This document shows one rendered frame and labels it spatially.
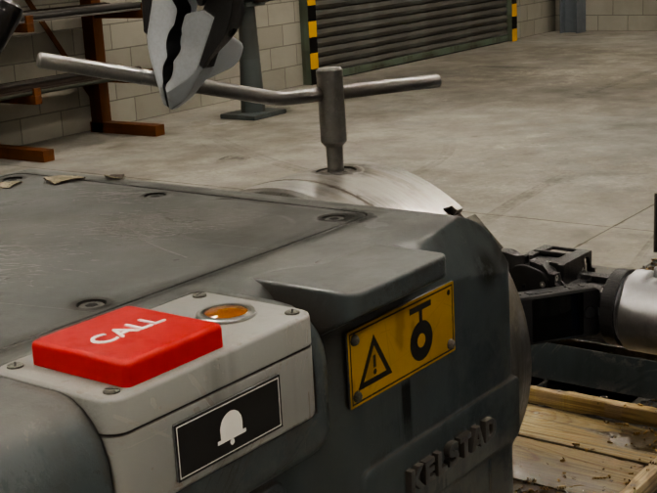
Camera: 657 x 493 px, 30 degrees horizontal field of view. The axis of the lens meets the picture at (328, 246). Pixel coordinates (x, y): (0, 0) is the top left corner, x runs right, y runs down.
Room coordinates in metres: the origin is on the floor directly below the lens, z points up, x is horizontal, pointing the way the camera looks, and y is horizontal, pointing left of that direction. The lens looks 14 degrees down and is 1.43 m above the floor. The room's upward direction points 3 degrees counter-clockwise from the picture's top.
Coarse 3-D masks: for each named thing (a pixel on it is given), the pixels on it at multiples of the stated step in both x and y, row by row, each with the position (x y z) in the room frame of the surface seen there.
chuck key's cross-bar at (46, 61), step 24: (72, 72) 0.93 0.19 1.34; (96, 72) 0.93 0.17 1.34; (120, 72) 0.94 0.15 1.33; (144, 72) 0.95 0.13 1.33; (216, 96) 0.97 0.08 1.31; (240, 96) 0.97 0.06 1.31; (264, 96) 0.98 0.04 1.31; (288, 96) 0.99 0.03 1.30; (312, 96) 1.00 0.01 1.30; (360, 96) 1.01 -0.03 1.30
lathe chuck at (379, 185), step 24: (312, 168) 1.04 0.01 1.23; (360, 168) 1.01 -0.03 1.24; (384, 168) 1.01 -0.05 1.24; (360, 192) 0.95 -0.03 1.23; (384, 192) 0.96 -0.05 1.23; (408, 192) 0.97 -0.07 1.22; (432, 192) 0.99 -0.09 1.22; (528, 336) 0.94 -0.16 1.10; (528, 360) 0.94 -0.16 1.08; (528, 384) 0.94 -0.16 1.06
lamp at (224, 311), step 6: (216, 306) 0.57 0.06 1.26; (222, 306) 0.57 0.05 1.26; (228, 306) 0.56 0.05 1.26; (234, 306) 0.56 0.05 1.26; (240, 306) 0.56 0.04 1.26; (204, 312) 0.56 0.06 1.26; (210, 312) 0.56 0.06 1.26; (216, 312) 0.56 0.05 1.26; (222, 312) 0.56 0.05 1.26; (228, 312) 0.56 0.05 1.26; (234, 312) 0.56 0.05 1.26; (240, 312) 0.56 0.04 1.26
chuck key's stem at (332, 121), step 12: (324, 72) 1.00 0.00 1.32; (336, 72) 1.00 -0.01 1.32; (324, 84) 1.00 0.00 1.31; (336, 84) 1.00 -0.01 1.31; (324, 96) 1.00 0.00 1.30; (336, 96) 1.00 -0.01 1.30; (324, 108) 1.00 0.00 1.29; (336, 108) 1.00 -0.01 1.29; (324, 120) 1.00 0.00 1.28; (336, 120) 1.00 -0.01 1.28; (324, 132) 1.00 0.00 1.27; (336, 132) 1.00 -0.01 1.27; (324, 144) 1.00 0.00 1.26; (336, 144) 1.00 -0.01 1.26; (336, 156) 1.00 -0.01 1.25; (336, 168) 1.00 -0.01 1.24
